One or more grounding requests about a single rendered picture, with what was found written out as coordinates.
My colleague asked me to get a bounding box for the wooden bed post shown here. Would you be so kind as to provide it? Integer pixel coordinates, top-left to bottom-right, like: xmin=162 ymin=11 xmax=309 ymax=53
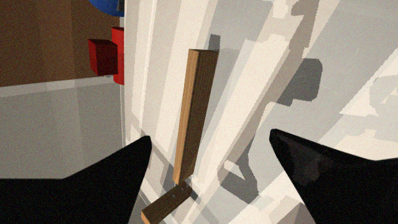
xmin=141 ymin=181 xmax=192 ymax=224

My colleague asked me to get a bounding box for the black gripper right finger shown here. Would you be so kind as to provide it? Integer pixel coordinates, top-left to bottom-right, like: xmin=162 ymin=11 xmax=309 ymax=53
xmin=269 ymin=128 xmax=398 ymax=224

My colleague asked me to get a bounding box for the brown wooden board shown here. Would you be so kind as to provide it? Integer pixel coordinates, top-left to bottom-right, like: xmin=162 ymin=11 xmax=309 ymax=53
xmin=173 ymin=49 xmax=219 ymax=187

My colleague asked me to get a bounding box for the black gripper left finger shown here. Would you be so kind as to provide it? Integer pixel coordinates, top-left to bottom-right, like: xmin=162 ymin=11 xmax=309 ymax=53
xmin=0 ymin=136 xmax=152 ymax=224

